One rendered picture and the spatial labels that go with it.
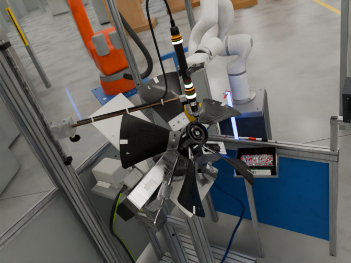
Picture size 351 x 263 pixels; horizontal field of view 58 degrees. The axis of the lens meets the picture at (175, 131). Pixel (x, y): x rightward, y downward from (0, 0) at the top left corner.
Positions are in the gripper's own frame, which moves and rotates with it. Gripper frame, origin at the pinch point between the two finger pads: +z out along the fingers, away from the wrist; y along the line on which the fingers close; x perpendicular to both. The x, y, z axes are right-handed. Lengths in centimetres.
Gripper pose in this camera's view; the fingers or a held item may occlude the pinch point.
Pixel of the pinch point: (184, 71)
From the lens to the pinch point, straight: 139.2
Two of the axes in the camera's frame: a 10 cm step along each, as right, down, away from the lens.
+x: -2.5, -8.3, -5.0
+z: -5.1, 5.5, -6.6
